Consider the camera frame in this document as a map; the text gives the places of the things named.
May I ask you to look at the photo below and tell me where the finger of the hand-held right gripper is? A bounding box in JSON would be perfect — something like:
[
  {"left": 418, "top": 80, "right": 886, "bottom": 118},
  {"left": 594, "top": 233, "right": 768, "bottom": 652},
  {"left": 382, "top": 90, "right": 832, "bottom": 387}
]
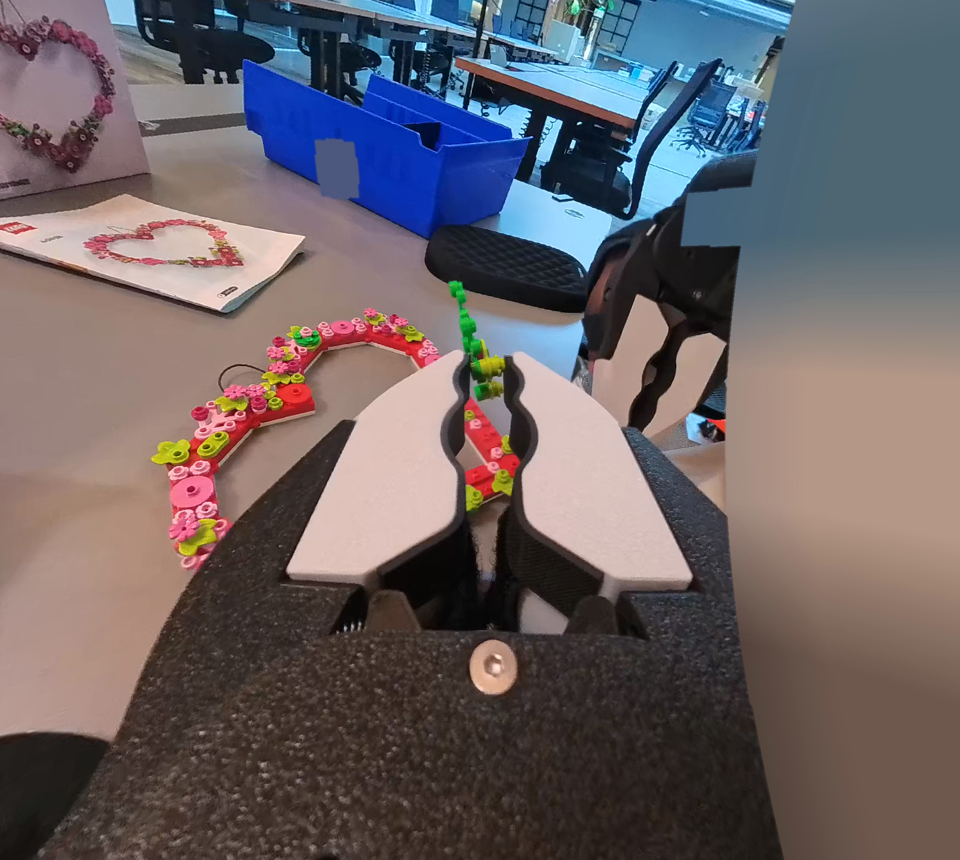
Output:
[
  {"left": 630, "top": 331, "right": 729, "bottom": 439},
  {"left": 600, "top": 293, "right": 680, "bottom": 426}
]

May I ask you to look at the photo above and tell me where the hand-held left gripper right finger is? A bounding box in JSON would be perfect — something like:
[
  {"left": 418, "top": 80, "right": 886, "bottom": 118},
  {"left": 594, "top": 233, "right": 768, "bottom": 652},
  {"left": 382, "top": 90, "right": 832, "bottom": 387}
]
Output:
[{"left": 501, "top": 351, "right": 696, "bottom": 600}]

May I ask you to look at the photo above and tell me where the blue plastic bin with dividers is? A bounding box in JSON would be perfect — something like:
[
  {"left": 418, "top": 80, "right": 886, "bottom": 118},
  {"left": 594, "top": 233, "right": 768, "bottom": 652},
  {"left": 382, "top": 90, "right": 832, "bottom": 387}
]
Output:
[{"left": 242, "top": 59, "right": 534, "bottom": 240}]

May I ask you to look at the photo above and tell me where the grey desk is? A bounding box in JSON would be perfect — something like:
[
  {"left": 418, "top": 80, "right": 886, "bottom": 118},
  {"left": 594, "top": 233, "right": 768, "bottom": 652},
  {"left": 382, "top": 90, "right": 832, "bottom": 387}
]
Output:
[{"left": 0, "top": 83, "right": 729, "bottom": 741}]

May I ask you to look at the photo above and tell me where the heart-print toy set box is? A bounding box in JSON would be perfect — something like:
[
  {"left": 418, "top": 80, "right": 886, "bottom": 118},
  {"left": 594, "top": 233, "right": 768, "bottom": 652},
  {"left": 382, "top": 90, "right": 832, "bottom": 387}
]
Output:
[{"left": 0, "top": 0, "right": 151, "bottom": 201}]

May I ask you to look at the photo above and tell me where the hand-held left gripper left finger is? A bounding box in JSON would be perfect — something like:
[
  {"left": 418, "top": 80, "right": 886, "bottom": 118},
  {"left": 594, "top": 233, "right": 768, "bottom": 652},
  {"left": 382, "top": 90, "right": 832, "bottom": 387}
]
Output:
[{"left": 285, "top": 348, "right": 468, "bottom": 589}]

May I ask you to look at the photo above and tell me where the short wooden-edged table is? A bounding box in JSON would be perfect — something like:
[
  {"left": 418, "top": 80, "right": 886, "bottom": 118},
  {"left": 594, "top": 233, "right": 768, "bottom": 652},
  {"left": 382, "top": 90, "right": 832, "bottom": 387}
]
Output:
[{"left": 455, "top": 56, "right": 654, "bottom": 201}]

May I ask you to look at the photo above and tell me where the heart-shaped toy brick wreath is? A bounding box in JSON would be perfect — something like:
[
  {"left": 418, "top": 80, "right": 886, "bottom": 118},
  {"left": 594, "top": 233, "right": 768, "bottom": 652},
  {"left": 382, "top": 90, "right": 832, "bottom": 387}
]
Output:
[{"left": 150, "top": 308, "right": 522, "bottom": 572}]

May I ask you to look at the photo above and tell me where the green toy brick vine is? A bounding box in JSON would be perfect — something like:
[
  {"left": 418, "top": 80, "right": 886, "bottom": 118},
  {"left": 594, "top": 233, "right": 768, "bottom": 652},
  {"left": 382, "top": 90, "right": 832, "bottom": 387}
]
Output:
[{"left": 447, "top": 280, "right": 510, "bottom": 402}]

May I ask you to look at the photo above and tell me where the black padded chair armrest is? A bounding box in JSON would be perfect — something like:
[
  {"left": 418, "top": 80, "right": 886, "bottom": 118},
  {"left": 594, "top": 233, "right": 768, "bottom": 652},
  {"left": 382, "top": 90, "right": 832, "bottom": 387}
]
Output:
[{"left": 425, "top": 224, "right": 590, "bottom": 313}]

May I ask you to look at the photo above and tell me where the black mesh office chair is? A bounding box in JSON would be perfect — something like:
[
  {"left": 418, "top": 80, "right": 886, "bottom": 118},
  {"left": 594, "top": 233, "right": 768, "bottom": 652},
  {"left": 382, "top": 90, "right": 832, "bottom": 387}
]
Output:
[{"left": 540, "top": 59, "right": 725, "bottom": 219}]

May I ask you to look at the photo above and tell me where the heart-print instruction booklet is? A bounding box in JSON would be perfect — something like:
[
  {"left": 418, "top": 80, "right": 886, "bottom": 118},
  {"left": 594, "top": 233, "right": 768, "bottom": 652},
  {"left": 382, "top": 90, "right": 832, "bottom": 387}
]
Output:
[{"left": 0, "top": 194, "right": 306, "bottom": 313}]

